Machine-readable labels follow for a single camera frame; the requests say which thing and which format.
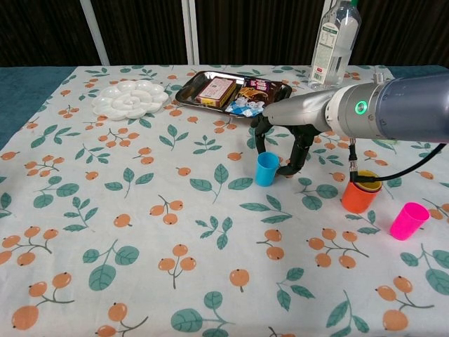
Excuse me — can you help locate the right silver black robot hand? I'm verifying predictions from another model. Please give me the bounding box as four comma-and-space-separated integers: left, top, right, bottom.
250, 89, 334, 178

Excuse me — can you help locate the light blue plastic cup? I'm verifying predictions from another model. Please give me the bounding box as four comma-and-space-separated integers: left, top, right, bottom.
255, 152, 281, 187

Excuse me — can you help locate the yellow plastic cup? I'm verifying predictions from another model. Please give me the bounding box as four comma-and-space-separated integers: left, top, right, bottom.
351, 170, 382, 193

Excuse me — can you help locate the pink plastic cup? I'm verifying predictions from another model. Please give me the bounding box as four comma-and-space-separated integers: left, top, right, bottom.
389, 201, 431, 242

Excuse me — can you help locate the large orange plastic cup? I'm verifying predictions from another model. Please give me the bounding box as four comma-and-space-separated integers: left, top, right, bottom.
341, 181, 382, 214

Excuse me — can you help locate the brown chocolate snack packet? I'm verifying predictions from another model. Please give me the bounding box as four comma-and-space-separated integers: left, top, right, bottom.
235, 77, 281, 110

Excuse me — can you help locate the blue white checkered packet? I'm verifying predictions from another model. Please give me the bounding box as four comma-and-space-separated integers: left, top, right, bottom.
224, 97, 268, 119

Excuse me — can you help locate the clear plastic bottle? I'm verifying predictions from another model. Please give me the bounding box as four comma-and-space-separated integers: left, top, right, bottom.
307, 0, 363, 91

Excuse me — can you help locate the pink snack box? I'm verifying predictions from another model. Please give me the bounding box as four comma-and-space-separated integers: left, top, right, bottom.
195, 77, 236, 107

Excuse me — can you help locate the black metal tray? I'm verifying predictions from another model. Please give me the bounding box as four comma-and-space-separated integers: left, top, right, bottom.
175, 70, 293, 122

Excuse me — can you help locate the white flower paint palette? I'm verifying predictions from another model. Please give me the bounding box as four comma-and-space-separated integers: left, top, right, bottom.
91, 79, 170, 122

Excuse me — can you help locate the floral leaf fruit tablecloth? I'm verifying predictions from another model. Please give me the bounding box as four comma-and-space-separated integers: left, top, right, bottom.
0, 65, 449, 337

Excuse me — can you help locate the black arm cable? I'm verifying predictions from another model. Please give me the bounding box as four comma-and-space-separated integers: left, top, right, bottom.
348, 136, 443, 184

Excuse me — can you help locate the white double frame post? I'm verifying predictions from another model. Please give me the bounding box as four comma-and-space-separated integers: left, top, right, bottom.
181, 0, 201, 65

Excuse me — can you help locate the white slanted frame post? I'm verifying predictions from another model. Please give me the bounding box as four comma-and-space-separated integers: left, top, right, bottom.
79, 0, 110, 66

